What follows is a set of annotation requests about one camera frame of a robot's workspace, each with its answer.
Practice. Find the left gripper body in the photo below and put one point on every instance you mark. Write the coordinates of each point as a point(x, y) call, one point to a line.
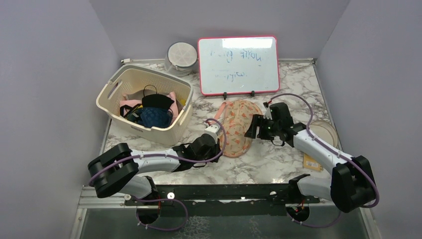
point(212, 152)

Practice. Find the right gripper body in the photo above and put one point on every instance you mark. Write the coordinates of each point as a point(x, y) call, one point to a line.
point(269, 128)

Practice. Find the floral mesh laundry bag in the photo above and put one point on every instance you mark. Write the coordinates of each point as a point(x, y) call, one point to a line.
point(237, 117)

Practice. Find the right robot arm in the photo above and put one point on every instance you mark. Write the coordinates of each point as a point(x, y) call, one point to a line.
point(351, 184)

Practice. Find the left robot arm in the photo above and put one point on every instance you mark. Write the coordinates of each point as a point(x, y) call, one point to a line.
point(117, 170)

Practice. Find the black bra in basket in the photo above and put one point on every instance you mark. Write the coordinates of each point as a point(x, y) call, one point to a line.
point(156, 100)

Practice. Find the cream plastic laundry basket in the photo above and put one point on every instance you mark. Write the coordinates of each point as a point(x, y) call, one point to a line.
point(131, 79)

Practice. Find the pink garment in basket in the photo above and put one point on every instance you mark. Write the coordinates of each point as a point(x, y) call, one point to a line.
point(131, 101)

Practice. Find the small yellow notepad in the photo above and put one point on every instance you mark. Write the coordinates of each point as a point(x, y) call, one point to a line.
point(310, 163)

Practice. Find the round white disc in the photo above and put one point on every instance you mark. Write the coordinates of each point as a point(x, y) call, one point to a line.
point(325, 131)

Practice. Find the pink framed whiteboard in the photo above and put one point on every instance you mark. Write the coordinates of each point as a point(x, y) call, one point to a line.
point(238, 65)

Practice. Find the blue lace garment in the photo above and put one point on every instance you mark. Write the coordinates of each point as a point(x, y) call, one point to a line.
point(152, 117)

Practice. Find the white round mesh container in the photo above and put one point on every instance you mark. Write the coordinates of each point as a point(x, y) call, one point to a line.
point(180, 59)

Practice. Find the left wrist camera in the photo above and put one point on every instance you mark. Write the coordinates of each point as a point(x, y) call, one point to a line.
point(212, 129)

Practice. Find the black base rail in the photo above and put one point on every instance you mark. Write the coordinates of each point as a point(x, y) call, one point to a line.
point(182, 201)

